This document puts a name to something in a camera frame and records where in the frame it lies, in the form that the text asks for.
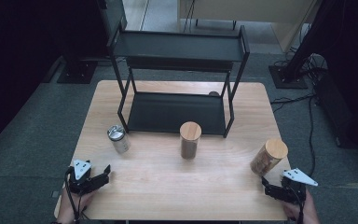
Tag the black upright panel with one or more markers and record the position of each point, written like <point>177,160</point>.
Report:
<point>112,15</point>

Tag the steel-lid glass jar white contents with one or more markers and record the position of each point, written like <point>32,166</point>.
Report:
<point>119,141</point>

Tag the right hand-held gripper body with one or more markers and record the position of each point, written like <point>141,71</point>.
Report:
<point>293,186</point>

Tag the dark curtain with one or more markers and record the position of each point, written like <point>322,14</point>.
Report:
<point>18,62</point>
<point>354,62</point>

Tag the black metal frame legs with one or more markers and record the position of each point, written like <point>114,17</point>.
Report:
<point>214,22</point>

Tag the wooden-lid jar chunky orange contents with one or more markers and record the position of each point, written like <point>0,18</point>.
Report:
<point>267,158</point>

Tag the dark box on floor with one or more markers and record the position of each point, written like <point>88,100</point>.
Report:
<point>335,109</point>

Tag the person's right hand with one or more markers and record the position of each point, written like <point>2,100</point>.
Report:
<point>309,211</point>

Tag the small round dark object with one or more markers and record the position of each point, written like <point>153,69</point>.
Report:
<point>213,93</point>

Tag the black metal two-tier rack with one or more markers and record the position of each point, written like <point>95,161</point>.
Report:
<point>180,49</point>

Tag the wooden-lid jar fine brown contents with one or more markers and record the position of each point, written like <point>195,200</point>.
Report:
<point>189,143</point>

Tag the grey tape piece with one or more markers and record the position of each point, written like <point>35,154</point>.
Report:
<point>55,194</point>

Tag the black stand with slanted pole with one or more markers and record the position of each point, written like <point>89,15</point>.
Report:
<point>289,77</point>

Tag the person's left hand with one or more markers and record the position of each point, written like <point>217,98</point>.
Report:
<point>73,207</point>

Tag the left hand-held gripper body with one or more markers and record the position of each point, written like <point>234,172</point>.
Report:
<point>80,183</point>

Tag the black stand with square base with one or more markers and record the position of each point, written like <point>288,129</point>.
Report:
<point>76,73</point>

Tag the beige cabinet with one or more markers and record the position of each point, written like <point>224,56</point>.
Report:
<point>245,9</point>

